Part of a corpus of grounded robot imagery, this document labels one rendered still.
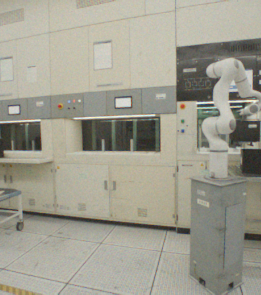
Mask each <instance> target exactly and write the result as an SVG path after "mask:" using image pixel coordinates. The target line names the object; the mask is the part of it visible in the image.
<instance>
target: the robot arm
mask: <svg viewBox="0 0 261 295"><path fill-rule="evenodd" d="M206 74H207V75H208V77H210V78H219V77H221V79H220V80H219V82H218V83H217V84H216V85H215V86H214V89H213V92H214V105H215V107H216V108H217V109H219V111H220V113H221V116H220V117H210V118H207V119H205V120H204V121H203V123H202V132H203V134H204V135H205V137H206V138H207V140H208V142H209V146H210V154H209V174H207V175H205V176H204V178H205V179H206V180H213V181H220V182H226V181H231V180H233V177H232V176H228V144H227V142H225V141H223V140H222V139H221V138H220V137H219V136H218V134H230V133H232V132H233V131H234V130H235V127H236V121H235V118H234V116H233V114H232V112H231V109H230V106H229V88H230V85H231V82H232V81H233V80H234V82H235V85H236V87H237V91H238V93H239V95H240V97H241V98H245V97H250V96H255V97H257V98H258V101H257V102H256V103H253V104H251V105H249V106H247V107H245V108H244V109H241V111H238V113H240V114H241V115H246V116H253V115H255V114H257V113H258V112H260V111H261V92H259V91H256V90H252V89H251V88H250V84H249V82H248V78H247V75H246V72H245V69H244V66H243V64H242V62H240V61H239V60H236V59H234V58H229V59H225V60H222V61H219V62H216V63H212V64H211V65H210V66H208V68H207V69H206Z"/></svg>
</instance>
